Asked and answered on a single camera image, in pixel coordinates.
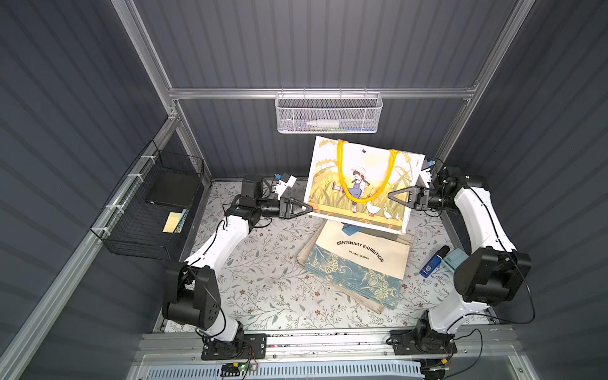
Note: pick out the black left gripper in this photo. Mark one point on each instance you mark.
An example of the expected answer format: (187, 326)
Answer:
(283, 207)

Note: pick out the teal calculator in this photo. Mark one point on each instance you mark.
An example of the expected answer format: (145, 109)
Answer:
(454, 259)

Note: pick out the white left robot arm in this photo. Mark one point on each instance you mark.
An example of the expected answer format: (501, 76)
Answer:
(191, 291)

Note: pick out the cream tote yellow handles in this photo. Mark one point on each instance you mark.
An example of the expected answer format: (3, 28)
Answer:
(350, 183)

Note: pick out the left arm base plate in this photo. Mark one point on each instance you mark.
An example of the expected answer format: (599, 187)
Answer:
(245, 346)

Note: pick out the blue black marker device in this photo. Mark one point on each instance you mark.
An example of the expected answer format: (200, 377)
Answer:
(434, 261)

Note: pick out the small green circuit board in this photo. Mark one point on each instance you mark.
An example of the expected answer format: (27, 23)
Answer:
(234, 370)

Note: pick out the cream tote blue print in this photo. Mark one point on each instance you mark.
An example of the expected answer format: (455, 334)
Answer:
(370, 264)

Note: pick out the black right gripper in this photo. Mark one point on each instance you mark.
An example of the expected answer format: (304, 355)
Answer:
(417, 197)

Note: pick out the white tube in basket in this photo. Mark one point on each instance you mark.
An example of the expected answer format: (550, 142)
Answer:
(324, 124)

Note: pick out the black wire wall basket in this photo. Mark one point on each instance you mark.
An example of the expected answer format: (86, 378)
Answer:
(132, 227)

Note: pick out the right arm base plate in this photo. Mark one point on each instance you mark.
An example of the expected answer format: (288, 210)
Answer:
(409, 342)

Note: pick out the cream tote bag front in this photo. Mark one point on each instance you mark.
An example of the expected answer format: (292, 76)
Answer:
(332, 285)

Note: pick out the yellow sticky notepad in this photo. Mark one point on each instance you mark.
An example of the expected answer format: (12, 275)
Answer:
(172, 222)

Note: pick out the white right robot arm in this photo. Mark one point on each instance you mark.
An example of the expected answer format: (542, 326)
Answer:
(492, 274)

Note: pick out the white wire wall basket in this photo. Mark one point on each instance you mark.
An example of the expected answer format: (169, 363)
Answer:
(358, 112)

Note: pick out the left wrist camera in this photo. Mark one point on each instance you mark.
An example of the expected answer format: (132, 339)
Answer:
(281, 183)

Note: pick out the black notebook in basket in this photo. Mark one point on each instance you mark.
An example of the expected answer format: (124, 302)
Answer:
(173, 189)

